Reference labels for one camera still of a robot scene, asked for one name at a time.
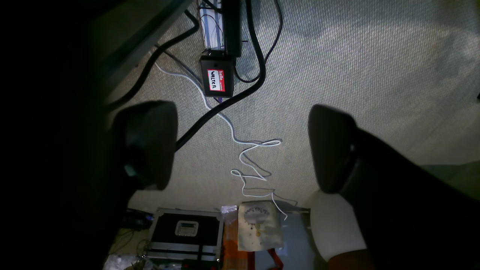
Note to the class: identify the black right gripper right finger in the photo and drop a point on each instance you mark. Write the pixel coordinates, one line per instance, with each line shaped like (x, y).
(331, 133)

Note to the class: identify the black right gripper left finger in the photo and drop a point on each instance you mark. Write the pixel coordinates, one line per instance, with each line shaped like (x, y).
(144, 137)

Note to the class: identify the black box with name sticker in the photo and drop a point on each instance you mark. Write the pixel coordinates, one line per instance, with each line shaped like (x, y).
(217, 76)

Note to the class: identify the white round seat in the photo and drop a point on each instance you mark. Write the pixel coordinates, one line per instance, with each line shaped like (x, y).
(334, 226)

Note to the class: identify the black flight case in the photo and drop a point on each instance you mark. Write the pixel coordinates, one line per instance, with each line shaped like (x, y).
(185, 235)

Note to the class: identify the cream printed bag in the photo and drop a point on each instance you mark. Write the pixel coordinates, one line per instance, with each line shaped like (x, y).
(259, 227)

